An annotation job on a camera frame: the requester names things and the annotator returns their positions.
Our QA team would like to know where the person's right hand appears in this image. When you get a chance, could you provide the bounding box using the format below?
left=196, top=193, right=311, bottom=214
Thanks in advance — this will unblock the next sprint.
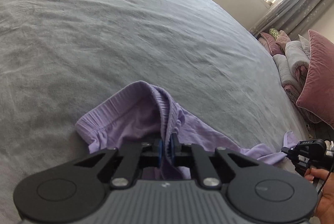
left=305, top=168, right=334, bottom=224

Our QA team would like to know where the grey patterned curtain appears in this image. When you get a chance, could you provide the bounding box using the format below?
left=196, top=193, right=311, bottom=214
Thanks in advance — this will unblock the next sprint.
left=250, top=0, right=333, bottom=39

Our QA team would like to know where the folded grey pink quilt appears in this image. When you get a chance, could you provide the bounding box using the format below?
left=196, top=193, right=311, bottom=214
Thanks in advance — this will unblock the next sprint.
left=273, top=41, right=310, bottom=102

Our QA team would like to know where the grey bed sheet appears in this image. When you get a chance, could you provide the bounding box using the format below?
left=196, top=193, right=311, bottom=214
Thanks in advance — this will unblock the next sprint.
left=1, top=0, right=309, bottom=223

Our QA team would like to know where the green patterned small cushion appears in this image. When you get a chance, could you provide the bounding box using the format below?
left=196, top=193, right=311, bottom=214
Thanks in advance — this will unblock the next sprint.
left=269, top=27, right=280, bottom=40

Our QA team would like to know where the large pink velvet pillow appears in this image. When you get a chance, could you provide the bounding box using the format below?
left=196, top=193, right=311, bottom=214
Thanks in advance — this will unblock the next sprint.
left=297, top=29, right=333, bottom=127

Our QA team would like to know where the small pink pillow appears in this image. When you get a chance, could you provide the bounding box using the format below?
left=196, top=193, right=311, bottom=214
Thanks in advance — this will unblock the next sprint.
left=260, top=30, right=291, bottom=56

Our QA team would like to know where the lilac purple garment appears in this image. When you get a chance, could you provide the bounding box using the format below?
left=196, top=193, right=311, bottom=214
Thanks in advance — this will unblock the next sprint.
left=75, top=81, right=298, bottom=171

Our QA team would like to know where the grey pillow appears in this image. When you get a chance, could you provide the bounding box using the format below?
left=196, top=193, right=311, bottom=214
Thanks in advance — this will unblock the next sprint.
left=298, top=35, right=310, bottom=58

